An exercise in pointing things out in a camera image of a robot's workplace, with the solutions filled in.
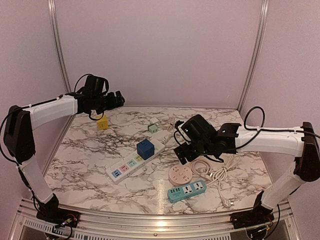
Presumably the aluminium frame post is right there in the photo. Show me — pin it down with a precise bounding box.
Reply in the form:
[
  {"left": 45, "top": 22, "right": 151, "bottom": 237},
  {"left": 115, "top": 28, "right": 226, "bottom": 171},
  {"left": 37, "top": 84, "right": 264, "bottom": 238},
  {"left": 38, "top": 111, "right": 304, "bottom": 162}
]
[
  {"left": 237, "top": 0, "right": 270, "bottom": 112},
  {"left": 47, "top": 0, "right": 73, "bottom": 93}
]

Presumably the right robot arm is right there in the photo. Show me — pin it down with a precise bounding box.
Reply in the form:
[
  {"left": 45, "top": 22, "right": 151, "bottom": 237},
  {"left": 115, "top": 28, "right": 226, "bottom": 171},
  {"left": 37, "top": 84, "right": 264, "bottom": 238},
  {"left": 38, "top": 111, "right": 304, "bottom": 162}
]
[{"left": 172, "top": 107, "right": 320, "bottom": 216}]

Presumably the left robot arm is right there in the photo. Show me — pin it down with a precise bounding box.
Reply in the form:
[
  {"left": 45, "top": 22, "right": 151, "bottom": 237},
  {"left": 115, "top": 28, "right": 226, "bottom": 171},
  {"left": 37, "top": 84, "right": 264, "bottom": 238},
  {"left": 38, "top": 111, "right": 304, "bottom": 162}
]
[{"left": 3, "top": 90, "right": 125, "bottom": 223}]

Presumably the green cube plug adapter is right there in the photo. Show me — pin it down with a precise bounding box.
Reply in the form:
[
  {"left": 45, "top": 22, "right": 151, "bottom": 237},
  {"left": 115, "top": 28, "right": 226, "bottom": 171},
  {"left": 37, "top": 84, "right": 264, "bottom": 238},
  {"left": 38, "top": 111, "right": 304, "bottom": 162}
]
[{"left": 147, "top": 124, "right": 158, "bottom": 134}]

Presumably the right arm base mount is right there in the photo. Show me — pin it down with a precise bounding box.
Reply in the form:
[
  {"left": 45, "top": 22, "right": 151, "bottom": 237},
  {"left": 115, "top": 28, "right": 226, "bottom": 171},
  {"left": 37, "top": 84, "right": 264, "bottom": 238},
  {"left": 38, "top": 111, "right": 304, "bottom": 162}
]
[{"left": 230, "top": 191, "right": 275, "bottom": 229}]

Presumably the white multicolour power strip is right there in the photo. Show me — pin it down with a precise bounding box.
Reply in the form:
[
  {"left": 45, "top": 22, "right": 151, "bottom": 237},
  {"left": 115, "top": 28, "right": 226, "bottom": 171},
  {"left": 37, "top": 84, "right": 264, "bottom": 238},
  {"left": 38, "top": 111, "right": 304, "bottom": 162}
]
[{"left": 105, "top": 137, "right": 168, "bottom": 184}]

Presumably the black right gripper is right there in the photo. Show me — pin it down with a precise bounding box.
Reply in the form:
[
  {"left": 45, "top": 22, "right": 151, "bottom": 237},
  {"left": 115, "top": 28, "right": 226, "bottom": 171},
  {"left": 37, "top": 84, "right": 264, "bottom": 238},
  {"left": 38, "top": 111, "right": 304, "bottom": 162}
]
[{"left": 174, "top": 140, "right": 214, "bottom": 164}]

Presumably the blue cube power socket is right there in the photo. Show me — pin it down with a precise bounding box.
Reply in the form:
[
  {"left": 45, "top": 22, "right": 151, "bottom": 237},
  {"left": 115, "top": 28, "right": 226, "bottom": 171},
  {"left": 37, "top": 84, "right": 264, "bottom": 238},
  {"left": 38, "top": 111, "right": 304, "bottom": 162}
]
[{"left": 136, "top": 139, "right": 155, "bottom": 160}]

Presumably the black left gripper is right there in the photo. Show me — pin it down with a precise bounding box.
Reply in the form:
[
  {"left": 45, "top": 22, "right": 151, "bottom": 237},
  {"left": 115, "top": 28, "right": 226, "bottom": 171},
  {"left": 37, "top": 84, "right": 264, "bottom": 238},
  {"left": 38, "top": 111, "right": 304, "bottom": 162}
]
[{"left": 92, "top": 90, "right": 124, "bottom": 115}]

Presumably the left aluminium frame post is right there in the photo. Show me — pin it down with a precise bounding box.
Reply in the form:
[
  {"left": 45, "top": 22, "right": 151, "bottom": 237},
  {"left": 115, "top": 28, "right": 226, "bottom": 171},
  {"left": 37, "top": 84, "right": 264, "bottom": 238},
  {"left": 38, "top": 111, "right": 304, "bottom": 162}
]
[{"left": 47, "top": 0, "right": 73, "bottom": 93}]

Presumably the pink round power socket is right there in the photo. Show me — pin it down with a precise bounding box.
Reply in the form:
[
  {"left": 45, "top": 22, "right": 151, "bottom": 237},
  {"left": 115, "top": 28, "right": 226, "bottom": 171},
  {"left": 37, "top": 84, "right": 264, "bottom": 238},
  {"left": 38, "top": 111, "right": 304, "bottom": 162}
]
[{"left": 168, "top": 164, "right": 193, "bottom": 187}]

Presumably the aluminium front rail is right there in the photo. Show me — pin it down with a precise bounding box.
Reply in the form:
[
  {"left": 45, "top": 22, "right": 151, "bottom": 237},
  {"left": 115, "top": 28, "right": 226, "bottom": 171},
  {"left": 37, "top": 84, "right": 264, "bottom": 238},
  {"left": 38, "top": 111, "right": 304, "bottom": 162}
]
[{"left": 7, "top": 197, "right": 301, "bottom": 240}]

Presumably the white teal strip cable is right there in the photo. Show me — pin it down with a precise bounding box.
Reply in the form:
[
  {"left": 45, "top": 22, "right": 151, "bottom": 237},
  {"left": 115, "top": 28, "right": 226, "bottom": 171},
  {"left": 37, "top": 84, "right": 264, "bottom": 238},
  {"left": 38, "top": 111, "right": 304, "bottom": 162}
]
[{"left": 206, "top": 153, "right": 242, "bottom": 208}]

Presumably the teal power strip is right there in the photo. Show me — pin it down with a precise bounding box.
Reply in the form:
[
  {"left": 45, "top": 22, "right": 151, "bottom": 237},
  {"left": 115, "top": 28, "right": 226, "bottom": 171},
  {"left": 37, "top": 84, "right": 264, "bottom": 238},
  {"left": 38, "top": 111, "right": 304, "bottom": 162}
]
[{"left": 167, "top": 180, "right": 207, "bottom": 203}]

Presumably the right aluminium frame post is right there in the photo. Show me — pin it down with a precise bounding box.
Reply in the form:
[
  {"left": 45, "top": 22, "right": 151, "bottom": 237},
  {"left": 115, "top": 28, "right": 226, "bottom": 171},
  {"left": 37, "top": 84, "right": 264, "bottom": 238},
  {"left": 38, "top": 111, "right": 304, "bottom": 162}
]
[{"left": 237, "top": 0, "right": 270, "bottom": 112}]

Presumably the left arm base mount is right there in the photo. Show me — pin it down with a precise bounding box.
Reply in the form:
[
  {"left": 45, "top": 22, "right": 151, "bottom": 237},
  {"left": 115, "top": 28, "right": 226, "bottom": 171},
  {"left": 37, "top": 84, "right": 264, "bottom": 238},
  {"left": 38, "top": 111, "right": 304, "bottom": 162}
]
[{"left": 33, "top": 194, "right": 80, "bottom": 228}]

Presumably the yellow cube power socket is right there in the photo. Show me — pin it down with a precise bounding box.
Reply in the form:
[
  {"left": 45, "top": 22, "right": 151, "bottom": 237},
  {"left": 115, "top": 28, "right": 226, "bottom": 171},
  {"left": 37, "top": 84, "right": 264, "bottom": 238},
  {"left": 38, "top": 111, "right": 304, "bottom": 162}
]
[{"left": 96, "top": 115, "right": 109, "bottom": 131}]

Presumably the white USB charger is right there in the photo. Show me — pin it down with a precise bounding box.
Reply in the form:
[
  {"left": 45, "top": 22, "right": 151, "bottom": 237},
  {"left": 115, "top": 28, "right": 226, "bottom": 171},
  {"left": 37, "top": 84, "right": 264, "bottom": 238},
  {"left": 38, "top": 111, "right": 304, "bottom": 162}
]
[{"left": 150, "top": 117, "right": 160, "bottom": 125}]

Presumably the pink USB cable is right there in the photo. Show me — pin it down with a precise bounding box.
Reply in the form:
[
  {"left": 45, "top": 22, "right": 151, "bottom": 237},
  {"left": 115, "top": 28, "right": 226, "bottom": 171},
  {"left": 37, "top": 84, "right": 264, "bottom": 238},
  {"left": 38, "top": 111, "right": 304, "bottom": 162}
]
[{"left": 159, "top": 120, "right": 177, "bottom": 133}]

